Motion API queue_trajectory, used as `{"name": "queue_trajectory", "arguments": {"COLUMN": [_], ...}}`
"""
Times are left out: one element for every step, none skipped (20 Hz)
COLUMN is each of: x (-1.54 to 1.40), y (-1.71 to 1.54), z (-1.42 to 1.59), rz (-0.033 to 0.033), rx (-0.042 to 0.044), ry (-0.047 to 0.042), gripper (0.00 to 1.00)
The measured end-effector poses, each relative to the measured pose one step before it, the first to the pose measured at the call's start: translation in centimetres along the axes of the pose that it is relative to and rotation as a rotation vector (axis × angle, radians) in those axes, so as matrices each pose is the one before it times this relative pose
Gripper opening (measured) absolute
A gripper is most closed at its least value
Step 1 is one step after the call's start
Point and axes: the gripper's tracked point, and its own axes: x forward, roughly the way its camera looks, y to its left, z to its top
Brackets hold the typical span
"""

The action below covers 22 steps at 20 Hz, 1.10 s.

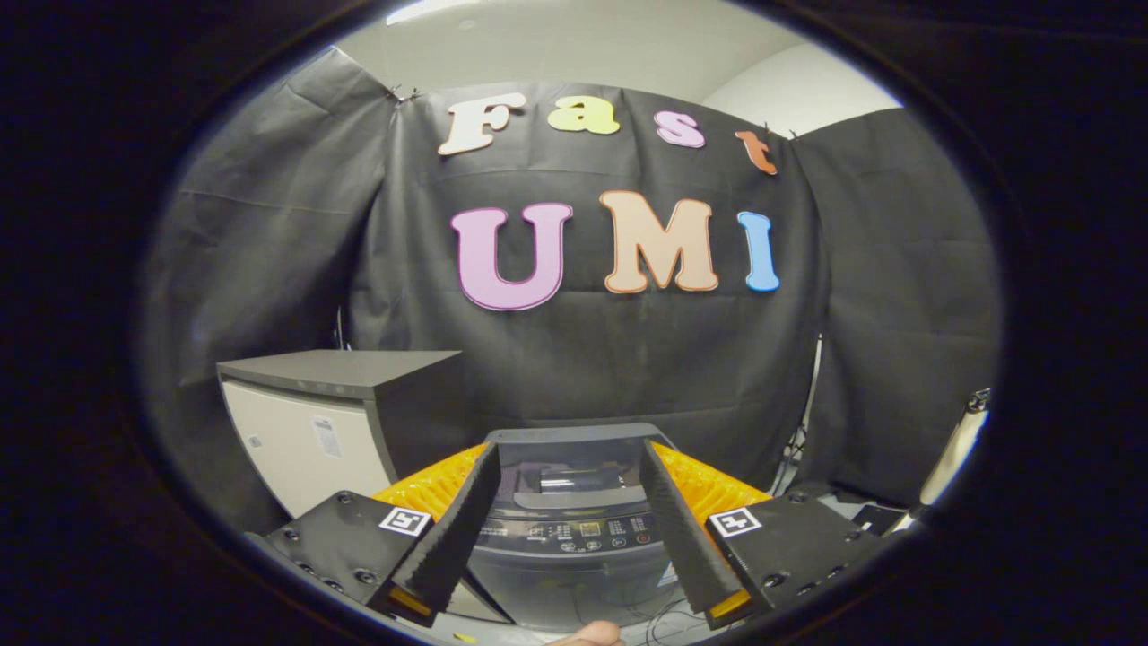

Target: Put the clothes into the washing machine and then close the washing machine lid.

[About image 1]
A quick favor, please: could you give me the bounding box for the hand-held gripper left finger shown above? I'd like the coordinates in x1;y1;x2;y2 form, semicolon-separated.
247;440;503;627

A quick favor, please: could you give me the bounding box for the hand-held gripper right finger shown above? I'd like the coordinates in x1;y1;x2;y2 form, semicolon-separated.
639;438;884;629

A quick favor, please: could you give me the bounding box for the grey washing machine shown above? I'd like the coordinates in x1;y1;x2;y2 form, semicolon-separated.
466;423;711;633

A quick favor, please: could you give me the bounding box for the grey white cabinet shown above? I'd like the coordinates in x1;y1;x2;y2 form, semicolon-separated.
217;348;467;523

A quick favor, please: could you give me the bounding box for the black box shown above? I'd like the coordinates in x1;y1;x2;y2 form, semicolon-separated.
848;502;909;537

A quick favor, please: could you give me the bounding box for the white pole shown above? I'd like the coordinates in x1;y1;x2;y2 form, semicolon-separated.
906;388;993;532

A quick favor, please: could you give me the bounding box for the black backdrop cloth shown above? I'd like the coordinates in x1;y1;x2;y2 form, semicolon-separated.
139;45;1004;539

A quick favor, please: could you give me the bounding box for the thin black cable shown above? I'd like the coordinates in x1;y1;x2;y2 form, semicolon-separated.
628;590;711;643

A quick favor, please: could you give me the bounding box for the black cable bundle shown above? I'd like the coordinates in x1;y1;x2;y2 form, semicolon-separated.
776;336;822;492

